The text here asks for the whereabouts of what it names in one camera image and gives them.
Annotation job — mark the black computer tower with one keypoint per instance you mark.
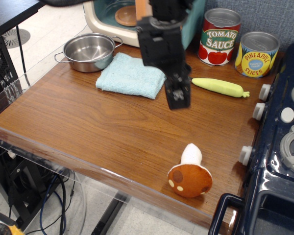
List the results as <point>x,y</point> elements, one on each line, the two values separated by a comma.
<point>8,73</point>

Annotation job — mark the black desk top edge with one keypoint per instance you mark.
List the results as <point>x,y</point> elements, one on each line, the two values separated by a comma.
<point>14,12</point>

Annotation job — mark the dark blue toy stove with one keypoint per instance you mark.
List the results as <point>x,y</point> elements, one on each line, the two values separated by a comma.
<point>267,205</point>

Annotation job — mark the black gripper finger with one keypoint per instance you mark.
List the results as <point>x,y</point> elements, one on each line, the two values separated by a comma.
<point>171,99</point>
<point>185,87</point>

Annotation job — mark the light blue towel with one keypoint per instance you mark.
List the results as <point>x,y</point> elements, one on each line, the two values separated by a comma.
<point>128,75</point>

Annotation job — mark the small stainless steel pot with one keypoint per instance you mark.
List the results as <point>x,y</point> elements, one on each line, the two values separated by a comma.
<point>90,52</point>

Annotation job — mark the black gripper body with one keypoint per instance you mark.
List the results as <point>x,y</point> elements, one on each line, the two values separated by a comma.
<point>161,47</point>

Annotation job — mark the tomato sauce can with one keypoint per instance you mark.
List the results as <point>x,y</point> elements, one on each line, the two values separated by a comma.
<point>219,34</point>

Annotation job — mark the brown plush mushroom toy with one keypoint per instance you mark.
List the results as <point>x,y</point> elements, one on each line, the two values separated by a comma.
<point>189,178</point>

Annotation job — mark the toy microwave teal and cream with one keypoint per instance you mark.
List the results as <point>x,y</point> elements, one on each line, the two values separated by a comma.
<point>118,18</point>

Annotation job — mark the spoon with yellow-green handle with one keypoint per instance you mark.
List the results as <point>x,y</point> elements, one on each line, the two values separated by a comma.
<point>221,87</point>

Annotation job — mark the black table leg frame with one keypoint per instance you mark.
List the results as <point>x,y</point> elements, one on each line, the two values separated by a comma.
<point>107,218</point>

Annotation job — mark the clear acrylic table guard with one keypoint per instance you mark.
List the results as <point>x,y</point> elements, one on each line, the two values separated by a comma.
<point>127,142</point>

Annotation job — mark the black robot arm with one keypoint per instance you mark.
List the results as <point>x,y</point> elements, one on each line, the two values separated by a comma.
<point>172,11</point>

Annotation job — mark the pineapple slices can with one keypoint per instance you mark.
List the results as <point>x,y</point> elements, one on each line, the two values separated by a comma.
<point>256,54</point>

